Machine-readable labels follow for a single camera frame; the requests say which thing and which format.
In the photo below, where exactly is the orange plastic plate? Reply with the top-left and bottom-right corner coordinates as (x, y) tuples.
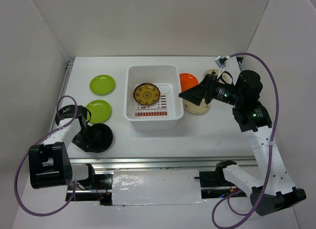
(179, 73), (199, 92)

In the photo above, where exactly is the purple cable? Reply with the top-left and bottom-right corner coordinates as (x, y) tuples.
(14, 95), (86, 216)
(212, 52), (279, 229)

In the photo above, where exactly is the white cover sheet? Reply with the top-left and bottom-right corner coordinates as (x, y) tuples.
(112, 169), (202, 206)

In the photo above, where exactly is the yellow ornate dark-rimmed plate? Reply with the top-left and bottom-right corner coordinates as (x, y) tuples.
(133, 83), (160, 106)

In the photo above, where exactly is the aluminium rail frame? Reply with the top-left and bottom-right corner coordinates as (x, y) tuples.
(65, 56), (256, 172)

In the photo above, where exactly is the black plate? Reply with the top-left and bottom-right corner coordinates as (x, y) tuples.
(84, 123), (114, 153)

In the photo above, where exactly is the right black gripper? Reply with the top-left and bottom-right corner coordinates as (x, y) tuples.
(179, 71), (243, 106)

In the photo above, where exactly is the white plastic bin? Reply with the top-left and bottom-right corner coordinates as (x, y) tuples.
(124, 65), (184, 130)

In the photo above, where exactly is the green plate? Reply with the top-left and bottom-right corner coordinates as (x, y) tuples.
(89, 75), (116, 95)
(86, 100), (112, 124)

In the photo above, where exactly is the cream patterned plate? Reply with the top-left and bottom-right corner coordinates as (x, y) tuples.
(203, 69), (230, 82)
(183, 100), (210, 115)

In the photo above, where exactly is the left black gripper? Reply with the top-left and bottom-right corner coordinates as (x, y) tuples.
(71, 124), (102, 153)

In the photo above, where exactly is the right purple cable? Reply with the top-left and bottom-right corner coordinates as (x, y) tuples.
(212, 52), (279, 229)

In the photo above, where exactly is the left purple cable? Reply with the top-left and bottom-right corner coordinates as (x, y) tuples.
(14, 95), (86, 216)

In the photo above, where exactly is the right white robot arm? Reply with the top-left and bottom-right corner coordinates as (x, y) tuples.
(179, 70), (307, 216)

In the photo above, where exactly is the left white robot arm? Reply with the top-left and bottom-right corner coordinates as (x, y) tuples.
(28, 105), (97, 189)

